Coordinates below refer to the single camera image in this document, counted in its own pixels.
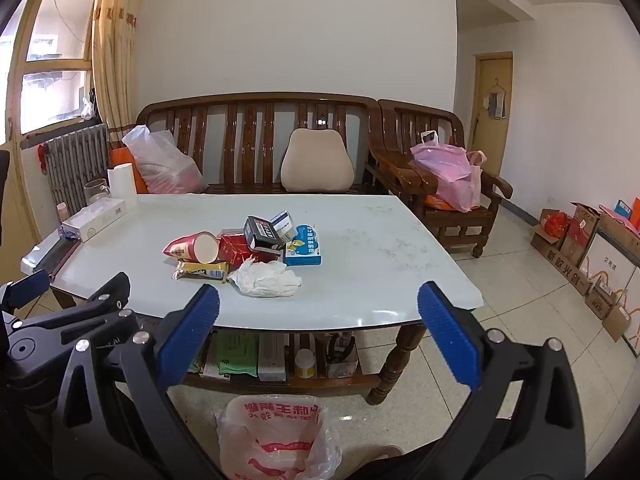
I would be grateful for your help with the black carton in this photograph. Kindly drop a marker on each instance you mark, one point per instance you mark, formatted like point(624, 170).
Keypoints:
point(262, 234)

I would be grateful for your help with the pile of cardboard boxes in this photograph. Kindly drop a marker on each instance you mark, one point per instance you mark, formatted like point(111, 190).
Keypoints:
point(575, 240)

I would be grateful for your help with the white translucent plastic bag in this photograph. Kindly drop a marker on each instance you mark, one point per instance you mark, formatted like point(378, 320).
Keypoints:
point(160, 160)

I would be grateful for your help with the small beige bottle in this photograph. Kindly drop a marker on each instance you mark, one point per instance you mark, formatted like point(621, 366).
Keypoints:
point(61, 211)

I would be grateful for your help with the wooden slatted sofa bench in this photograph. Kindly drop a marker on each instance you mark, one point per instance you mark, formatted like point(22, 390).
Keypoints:
point(250, 99)

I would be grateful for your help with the yellow framed window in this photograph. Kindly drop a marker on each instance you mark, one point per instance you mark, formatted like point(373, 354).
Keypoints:
point(45, 60)

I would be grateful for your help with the orange packet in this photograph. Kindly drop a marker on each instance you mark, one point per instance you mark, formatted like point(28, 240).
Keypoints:
point(437, 202)

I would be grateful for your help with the white tissue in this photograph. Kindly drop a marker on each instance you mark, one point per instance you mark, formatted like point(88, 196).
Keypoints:
point(265, 280)

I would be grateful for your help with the wooden armchair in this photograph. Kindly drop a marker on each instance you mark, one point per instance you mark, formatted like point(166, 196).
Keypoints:
point(400, 170)

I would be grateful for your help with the grey cast iron radiator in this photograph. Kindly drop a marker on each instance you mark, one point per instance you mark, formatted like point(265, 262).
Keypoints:
point(75, 160)

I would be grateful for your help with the red paper cup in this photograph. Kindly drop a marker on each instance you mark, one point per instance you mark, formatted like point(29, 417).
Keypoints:
point(192, 249)

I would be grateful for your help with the clothes hanger with cloth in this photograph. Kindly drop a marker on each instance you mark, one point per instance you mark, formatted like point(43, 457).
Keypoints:
point(496, 102)

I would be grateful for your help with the red printed white bin bag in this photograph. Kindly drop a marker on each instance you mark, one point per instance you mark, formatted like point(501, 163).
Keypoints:
point(275, 425)

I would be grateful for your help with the green wipes packet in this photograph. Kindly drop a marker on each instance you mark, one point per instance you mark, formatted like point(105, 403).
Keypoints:
point(237, 355)

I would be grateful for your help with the small blue and white packet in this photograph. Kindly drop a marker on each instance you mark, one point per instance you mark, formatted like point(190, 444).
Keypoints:
point(65, 232)

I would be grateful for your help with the wooden coffee table white top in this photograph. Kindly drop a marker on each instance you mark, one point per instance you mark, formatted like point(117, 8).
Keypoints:
point(395, 360)

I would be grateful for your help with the small white plastic bag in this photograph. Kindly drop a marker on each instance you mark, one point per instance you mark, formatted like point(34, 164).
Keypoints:
point(87, 108)

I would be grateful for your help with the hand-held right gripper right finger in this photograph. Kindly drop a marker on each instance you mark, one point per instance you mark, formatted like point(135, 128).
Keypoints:
point(447, 340)

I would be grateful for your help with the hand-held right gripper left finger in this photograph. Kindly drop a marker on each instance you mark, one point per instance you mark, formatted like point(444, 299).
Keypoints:
point(192, 332)

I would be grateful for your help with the pink plastic bag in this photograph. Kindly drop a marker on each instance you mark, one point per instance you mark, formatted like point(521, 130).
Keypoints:
point(450, 170)

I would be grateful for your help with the beige patterned curtain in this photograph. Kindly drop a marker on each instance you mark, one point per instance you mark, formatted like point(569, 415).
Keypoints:
point(112, 35)

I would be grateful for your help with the yellow door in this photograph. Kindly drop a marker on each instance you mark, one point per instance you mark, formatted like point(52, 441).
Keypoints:
point(492, 150)

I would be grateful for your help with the clear glass mug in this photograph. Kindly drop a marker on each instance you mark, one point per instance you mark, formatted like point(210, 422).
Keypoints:
point(95, 191)

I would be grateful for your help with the small white and blue box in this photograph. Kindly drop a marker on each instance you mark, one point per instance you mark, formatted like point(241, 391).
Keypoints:
point(282, 222)

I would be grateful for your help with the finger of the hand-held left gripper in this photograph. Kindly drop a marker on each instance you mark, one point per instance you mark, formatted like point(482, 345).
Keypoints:
point(25, 289)
point(107, 302)

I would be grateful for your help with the white paper towel roll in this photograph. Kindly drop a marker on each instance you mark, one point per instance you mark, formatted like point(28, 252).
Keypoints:
point(121, 180)

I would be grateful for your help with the clear storage container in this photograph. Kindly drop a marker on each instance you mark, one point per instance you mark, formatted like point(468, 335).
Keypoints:
point(342, 357)

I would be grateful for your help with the long white box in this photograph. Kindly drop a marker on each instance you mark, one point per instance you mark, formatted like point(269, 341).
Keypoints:
point(95, 217)

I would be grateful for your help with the red cloth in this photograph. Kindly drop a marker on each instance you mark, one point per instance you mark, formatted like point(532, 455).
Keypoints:
point(41, 156)

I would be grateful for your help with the brown snack bar wrapper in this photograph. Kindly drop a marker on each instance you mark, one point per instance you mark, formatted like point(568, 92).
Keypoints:
point(202, 271)

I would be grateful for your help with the red plastic bag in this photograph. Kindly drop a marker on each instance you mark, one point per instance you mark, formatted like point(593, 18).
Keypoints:
point(555, 222)

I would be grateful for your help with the beige cushion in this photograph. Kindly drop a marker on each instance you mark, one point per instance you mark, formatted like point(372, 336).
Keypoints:
point(317, 160)

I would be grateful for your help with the red box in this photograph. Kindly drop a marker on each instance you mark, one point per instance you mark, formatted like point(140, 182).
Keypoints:
point(237, 252)

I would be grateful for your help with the white bottle yellow base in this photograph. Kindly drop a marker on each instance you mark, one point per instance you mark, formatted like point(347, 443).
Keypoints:
point(305, 362)

